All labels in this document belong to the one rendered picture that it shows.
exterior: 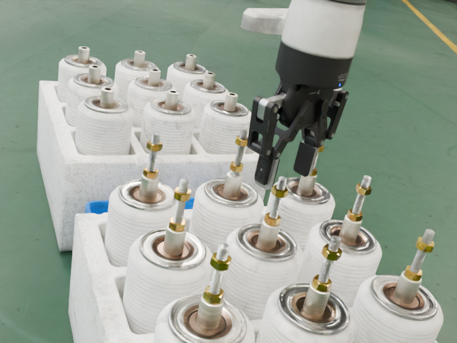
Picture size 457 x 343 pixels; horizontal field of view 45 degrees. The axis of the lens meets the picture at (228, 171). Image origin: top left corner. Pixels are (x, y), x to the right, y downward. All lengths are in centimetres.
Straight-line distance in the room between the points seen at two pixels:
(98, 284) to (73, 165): 31
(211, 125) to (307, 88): 49
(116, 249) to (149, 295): 13
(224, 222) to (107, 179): 30
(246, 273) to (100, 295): 17
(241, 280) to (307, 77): 25
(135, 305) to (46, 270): 38
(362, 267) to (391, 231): 63
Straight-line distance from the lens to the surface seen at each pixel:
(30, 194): 120
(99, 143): 97
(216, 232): 74
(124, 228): 70
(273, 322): 58
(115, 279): 70
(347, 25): 55
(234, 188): 75
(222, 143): 105
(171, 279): 60
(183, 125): 100
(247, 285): 66
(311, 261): 73
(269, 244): 67
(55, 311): 92
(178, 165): 99
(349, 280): 72
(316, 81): 56
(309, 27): 55
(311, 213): 79
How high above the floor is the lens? 61
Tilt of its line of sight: 26 degrees down
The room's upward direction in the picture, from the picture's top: 12 degrees clockwise
